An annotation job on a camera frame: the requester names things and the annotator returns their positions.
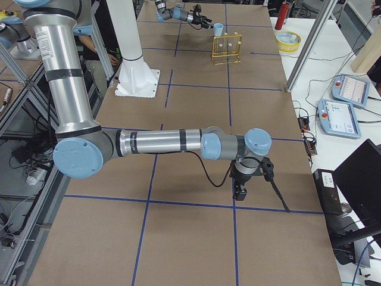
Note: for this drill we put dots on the white power strip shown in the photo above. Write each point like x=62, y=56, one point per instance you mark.
x=35, y=176

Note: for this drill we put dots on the orange black connector block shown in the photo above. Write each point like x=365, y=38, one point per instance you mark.
x=304, y=123

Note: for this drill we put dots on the light blue plastic cup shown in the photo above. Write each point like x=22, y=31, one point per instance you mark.
x=218, y=29

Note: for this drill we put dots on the gold wire cup holder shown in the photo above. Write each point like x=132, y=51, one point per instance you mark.
x=226, y=49

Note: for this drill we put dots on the upper teach pendant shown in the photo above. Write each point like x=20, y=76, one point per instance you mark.
x=351, y=89

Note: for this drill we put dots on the wooden board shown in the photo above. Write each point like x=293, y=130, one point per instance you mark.
x=369, y=53

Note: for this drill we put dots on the yellow tape roll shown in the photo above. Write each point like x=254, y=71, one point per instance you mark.
x=288, y=41

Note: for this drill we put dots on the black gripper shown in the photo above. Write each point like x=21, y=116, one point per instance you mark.
x=240, y=180
x=196, y=19

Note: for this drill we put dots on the seated person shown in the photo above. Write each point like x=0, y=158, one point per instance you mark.
x=93, y=62

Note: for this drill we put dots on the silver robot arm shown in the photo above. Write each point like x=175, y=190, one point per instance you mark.
x=192, y=17
x=83, y=146

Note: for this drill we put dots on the black monitor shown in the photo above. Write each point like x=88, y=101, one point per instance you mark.
x=358, y=178

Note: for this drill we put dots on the aluminium frame post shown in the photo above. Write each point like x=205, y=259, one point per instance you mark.
x=312, y=38

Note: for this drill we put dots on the black computer box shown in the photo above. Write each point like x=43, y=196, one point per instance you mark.
x=327, y=192

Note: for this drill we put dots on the lower teach pendant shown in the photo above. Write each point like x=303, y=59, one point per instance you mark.
x=338, y=118

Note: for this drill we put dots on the red bottle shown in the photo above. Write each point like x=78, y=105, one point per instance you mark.
x=282, y=16

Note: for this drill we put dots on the teach pendant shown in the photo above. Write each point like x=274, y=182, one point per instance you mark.
x=351, y=89
x=338, y=118

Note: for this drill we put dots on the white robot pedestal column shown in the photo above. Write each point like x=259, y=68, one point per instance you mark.
x=135, y=79

